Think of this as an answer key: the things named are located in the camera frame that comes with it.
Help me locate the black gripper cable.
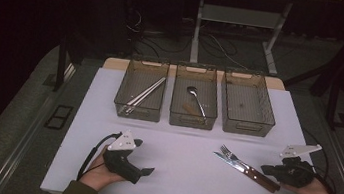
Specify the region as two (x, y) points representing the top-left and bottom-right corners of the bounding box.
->
(292, 127), (344, 194)
(76, 127), (123, 186)

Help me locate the black floor frame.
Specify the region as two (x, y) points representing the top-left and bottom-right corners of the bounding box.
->
(43, 102), (75, 132)

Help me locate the long metal spoon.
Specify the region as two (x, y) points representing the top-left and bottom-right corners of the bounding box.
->
(183, 85), (211, 120)

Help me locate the wooden-handled steel fork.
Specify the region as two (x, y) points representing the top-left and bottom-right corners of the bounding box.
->
(216, 144), (277, 185)

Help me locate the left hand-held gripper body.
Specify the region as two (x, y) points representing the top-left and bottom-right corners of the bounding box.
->
(99, 127), (148, 186)

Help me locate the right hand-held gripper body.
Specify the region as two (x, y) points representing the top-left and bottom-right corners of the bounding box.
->
(275, 140), (323, 191)

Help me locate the person's left hand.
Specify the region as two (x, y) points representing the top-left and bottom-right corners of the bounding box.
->
(79, 143), (131, 194)

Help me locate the tangle of floor cables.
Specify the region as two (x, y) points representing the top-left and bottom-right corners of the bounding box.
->
(119, 6), (254, 71)

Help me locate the wooden-handled steel knife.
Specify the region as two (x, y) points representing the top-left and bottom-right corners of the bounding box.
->
(209, 151), (285, 194)

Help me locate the smoky translucent plastic bin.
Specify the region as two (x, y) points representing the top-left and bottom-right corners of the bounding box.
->
(112, 54), (171, 124)
(215, 68), (282, 139)
(167, 60), (224, 132)

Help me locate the translucent amber plastic spoon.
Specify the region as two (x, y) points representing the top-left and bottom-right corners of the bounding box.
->
(181, 102), (203, 117)

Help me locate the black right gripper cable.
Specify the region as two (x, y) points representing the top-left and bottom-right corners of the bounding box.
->
(292, 127), (344, 194)

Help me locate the grey metal desk frame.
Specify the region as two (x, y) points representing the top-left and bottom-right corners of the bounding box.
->
(187, 0), (294, 77)

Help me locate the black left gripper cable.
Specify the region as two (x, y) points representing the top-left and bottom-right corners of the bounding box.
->
(76, 127), (123, 186)

